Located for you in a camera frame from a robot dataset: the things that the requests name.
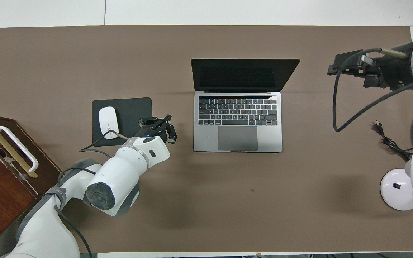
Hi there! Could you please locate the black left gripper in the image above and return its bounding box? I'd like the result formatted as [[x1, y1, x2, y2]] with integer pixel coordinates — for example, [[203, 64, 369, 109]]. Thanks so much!
[[134, 114, 177, 144]]

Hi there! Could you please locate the brown table mat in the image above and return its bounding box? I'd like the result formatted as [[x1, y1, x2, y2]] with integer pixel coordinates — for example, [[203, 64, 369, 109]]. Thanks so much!
[[0, 24, 413, 253]]

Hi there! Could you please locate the white computer mouse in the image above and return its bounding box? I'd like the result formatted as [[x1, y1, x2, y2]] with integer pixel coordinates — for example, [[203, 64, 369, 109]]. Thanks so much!
[[98, 106, 119, 140]]

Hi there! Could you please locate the silver laptop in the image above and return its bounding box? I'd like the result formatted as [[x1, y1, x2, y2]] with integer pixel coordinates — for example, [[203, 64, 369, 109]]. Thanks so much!
[[191, 58, 301, 153]]

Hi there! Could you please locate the white desk lamp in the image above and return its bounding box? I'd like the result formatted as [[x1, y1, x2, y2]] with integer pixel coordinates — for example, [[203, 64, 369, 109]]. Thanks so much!
[[380, 158, 413, 211]]

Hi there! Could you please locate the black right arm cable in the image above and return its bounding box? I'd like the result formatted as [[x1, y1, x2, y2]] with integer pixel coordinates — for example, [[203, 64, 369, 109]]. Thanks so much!
[[333, 48, 413, 132]]

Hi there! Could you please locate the white box handle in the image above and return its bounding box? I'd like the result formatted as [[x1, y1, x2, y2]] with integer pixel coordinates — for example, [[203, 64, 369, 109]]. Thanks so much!
[[0, 126, 39, 173]]

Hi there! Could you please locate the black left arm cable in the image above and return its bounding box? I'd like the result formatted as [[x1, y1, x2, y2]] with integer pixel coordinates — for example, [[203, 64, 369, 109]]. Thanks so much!
[[53, 131, 130, 258]]

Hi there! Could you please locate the black lamp power cable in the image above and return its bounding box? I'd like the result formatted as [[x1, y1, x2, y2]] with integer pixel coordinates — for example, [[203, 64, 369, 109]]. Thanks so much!
[[373, 121, 413, 161]]

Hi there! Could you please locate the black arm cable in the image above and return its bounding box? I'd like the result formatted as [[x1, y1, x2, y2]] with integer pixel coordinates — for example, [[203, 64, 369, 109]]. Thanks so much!
[[53, 131, 130, 258], [333, 48, 413, 132]]

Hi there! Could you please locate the black mouse pad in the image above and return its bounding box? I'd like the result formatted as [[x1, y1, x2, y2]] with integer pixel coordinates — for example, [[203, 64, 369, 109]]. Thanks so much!
[[92, 97, 153, 147]]

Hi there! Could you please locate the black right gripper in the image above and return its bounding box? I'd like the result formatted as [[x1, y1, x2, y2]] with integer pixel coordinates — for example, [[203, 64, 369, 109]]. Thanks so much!
[[327, 40, 413, 91]]

